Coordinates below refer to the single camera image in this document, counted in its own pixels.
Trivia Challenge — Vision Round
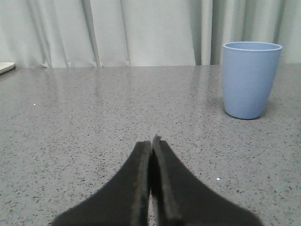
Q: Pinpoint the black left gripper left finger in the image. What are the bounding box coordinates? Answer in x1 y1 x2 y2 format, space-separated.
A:
52 141 151 226

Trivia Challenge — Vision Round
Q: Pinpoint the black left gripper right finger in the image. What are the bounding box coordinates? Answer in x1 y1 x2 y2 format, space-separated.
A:
150 136 253 226

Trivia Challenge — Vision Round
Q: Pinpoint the blue plastic cup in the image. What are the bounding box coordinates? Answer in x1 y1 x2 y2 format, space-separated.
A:
222 41 283 120

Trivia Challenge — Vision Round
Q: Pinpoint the white flat object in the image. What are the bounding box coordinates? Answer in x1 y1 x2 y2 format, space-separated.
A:
0 62 15 74

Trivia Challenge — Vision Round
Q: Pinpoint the grey curtain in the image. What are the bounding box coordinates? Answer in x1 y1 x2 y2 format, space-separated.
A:
0 0 301 68

